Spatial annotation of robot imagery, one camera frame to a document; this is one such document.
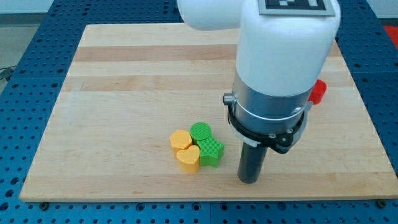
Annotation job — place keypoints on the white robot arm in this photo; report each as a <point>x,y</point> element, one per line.
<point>282,47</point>

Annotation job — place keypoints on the green cylinder block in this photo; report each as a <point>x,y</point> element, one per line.
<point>200,131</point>

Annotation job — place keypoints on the yellow hexagon block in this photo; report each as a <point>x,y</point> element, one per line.
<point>180,140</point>

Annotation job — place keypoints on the green star block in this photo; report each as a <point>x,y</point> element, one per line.
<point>211,151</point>

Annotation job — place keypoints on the yellow heart block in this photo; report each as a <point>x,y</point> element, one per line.
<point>189,159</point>

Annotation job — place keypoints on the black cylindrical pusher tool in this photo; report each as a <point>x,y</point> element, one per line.
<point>250,164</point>

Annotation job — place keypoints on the wooden board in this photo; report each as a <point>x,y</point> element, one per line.
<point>130,86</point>

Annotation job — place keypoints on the red block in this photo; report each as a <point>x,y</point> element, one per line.
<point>318,92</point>

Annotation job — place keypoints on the fiducial marker tag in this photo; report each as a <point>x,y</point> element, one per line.
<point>296,7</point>

